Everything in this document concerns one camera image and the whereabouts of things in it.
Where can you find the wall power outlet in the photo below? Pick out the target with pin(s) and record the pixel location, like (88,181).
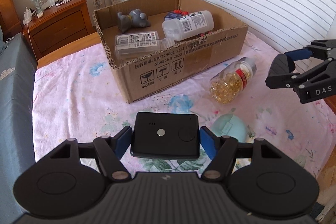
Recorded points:
(97,3)

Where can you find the wooden nightstand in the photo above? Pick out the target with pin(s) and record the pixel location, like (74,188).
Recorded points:
(58,27)

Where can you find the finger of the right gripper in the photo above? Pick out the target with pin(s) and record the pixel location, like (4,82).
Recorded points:
(319,49)
(290,83)

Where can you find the grey elephant toy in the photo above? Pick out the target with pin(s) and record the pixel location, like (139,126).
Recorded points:
(135,19)

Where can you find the black purple toy train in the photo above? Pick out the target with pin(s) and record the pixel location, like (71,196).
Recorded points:
(176,14)

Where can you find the small green desk fan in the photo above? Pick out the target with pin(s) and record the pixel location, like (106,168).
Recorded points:
(39,9)

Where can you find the clear pen refill box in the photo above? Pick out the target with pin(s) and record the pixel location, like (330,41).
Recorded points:
(137,42)

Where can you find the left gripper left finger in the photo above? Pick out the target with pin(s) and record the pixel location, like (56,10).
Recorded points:
(109,151)

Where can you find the clear plastic jar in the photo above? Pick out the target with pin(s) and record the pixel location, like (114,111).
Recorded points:
(162,44)

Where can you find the wooden bed headboard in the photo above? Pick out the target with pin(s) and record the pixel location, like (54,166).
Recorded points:
(10,21)

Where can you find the blue-grey bed sheet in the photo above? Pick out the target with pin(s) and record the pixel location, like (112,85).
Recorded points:
(18,67)

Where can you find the fish oil capsule bottle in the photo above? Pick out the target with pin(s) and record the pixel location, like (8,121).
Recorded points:
(232,80)

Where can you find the teal round case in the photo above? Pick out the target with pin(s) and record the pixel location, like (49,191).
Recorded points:
(230,125)

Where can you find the clear spray bottle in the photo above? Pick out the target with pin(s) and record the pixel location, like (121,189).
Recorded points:
(51,3)

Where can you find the black square device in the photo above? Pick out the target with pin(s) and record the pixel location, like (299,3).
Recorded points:
(166,136)

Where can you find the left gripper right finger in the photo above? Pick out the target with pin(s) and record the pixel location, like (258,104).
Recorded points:
(222,152)

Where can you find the white medical cotton jar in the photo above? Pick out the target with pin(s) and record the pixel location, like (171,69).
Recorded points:
(188,26)

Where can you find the red toy train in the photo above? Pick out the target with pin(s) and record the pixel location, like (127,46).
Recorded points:
(204,34)

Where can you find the brown cardboard box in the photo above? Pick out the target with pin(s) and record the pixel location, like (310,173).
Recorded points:
(140,75)

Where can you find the floral pink table cloth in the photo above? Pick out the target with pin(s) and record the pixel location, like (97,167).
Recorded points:
(77,97)

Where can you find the white power strip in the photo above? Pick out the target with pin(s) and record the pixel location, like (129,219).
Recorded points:
(28,16)

